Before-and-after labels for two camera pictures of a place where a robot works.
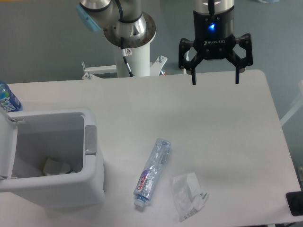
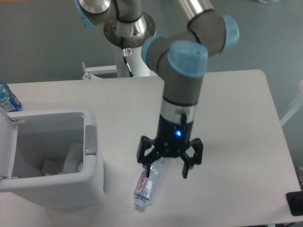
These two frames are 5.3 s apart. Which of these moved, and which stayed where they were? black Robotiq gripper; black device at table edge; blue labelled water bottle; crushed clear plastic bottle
Moved: black Robotiq gripper
Stayed: crushed clear plastic bottle; blue labelled water bottle; black device at table edge
